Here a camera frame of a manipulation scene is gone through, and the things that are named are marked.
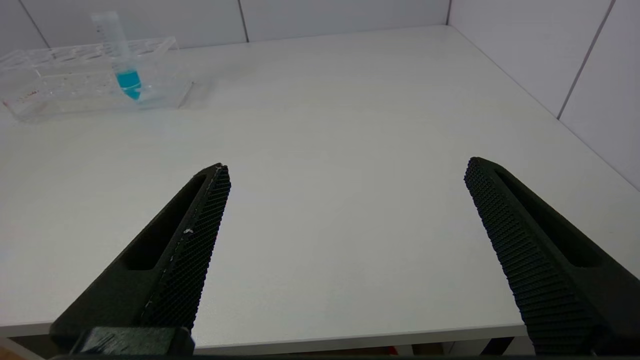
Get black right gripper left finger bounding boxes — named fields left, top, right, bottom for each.
left=49, top=162, right=232, bottom=356

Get blue pigment test tube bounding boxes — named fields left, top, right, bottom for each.
left=91, top=11, right=144, bottom=101

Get clear acrylic test tube rack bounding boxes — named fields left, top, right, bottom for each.
left=0, top=36, right=194, bottom=124

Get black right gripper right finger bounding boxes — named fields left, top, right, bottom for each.
left=464, top=156, right=640, bottom=356

